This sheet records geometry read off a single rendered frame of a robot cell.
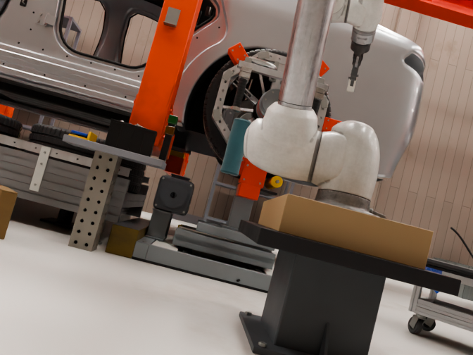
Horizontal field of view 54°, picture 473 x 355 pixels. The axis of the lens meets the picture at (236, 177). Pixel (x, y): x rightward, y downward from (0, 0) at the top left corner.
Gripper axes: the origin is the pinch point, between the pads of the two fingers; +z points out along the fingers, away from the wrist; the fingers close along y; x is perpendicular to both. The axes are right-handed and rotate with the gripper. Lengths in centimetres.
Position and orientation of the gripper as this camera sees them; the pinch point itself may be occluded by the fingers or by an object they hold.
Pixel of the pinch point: (351, 84)
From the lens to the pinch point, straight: 206.7
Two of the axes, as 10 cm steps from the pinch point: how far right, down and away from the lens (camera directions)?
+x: 9.6, 2.1, -1.9
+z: -0.2, 7.1, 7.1
